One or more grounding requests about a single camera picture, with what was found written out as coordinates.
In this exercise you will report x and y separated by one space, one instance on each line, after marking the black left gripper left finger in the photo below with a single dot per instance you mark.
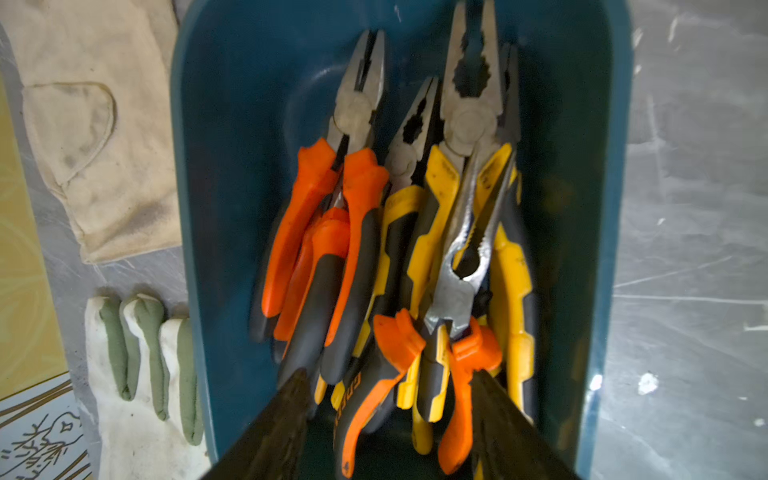
272 445

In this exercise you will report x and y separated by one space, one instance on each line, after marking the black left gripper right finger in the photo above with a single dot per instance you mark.
505 444

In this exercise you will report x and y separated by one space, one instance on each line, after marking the orange black combination pliers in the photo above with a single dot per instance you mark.
317 276

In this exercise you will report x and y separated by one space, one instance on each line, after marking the teal plastic storage box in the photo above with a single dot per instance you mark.
254 81

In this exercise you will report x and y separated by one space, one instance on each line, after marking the orange black reversed pliers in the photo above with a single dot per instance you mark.
397 343

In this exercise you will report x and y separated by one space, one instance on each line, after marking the yellow black combination pliers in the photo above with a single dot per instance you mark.
406 164

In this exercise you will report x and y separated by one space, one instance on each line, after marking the white green work glove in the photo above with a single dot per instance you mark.
141 372

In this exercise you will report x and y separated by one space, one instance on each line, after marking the beige work glove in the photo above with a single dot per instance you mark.
96 107

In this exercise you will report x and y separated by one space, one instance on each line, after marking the yellow handled pliers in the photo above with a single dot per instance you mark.
479 110

